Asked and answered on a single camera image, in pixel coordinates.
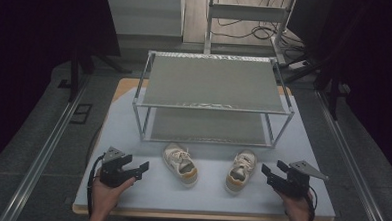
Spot black floor socket frame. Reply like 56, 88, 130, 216
68, 102, 94, 126

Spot dark curtain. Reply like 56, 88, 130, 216
0, 0, 124, 185
280, 0, 392, 182

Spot person's left hand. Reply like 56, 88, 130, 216
90, 174, 137, 221

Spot two-tier metal shoe rack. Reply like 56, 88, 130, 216
130, 49, 298, 150

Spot white cabinet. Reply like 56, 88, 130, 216
101, 0, 187, 42

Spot black tripod stand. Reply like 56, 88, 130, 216
56, 42, 135, 106
282, 43, 353, 121

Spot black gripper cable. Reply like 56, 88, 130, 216
306, 184, 319, 221
85, 153, 106, 220

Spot metal floor rail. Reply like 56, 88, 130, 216
0, 76, 89, 221
308, 90, 392, 221

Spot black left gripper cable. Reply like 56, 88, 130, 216
85, 153, 106, 220

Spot black floor cables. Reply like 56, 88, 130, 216
210, 0, 310, 53

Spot person's right hand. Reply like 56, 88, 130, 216
273, 188, 316, 221

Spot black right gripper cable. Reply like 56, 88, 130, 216
306, 184, 319, 221

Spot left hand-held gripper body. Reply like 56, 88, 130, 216
99, 145, 138, 190

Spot white sneaker with tan heel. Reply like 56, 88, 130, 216
161, 141, 201, 189
223, 148, 259, 195

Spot white power strip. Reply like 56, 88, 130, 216
287, 58, 310, 71

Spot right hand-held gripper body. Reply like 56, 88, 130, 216
271, 158, 330, 200

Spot white metal stand frame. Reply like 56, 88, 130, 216
203, 0, 299, 66

